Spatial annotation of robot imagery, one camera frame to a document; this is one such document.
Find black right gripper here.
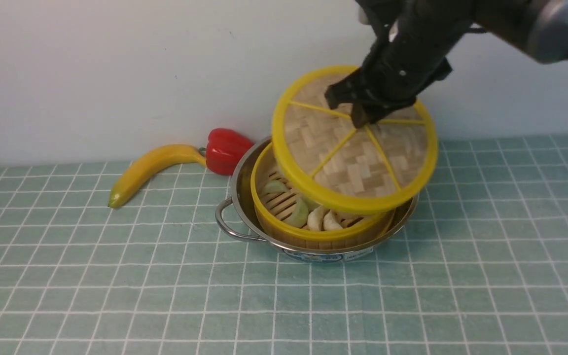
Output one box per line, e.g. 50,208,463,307
324,0,475,130

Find woven bamboo steamer lid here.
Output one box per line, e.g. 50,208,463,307
271,66,439,215

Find yellow-rimmed bamboo steamer basket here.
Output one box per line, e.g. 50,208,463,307
250,143,394,251

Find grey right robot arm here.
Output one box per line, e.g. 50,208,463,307
324,0,568,128

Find stainless steel pot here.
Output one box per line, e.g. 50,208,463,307
214,137,419,264

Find pale green dumpling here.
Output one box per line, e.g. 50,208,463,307
262,179,290,195

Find white pleated dumpling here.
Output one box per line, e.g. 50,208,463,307
322,210,344,231
306,205,327,231

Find green translucent dumpling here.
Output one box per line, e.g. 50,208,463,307
283,196,309,228

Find red bell pepper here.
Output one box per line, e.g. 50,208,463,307
199,128,254,176

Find green checked tablecloth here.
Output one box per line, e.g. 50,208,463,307
0,136,568,355

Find yellow banana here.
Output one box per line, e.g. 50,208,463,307
107,144,207,209

